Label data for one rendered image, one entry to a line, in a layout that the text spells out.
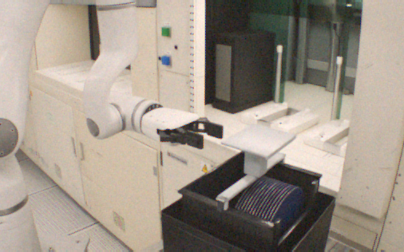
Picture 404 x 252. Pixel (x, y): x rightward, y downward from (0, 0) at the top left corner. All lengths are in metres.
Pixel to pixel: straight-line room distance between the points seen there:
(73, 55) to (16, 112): 2.01
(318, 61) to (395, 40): 1.20
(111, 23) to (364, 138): 0.61
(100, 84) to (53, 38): 1.79
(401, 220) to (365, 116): 0.28
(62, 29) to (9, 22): 1.92
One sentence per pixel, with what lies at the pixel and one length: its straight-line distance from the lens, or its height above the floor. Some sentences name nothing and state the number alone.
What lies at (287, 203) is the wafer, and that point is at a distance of 0.76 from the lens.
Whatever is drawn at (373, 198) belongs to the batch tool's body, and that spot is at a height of 0.92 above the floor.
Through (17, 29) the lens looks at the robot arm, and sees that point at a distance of 0.74.
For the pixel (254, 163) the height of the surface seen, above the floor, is 1.04.
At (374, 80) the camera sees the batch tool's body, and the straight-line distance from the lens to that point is 0.84.
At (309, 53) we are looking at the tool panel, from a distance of 2.02.
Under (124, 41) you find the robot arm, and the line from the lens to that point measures 0.87.
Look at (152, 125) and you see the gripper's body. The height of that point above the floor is 1.07.
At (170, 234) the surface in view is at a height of 0.89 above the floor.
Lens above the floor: 1.37
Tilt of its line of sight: 22 degrees down
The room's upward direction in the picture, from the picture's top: straight up
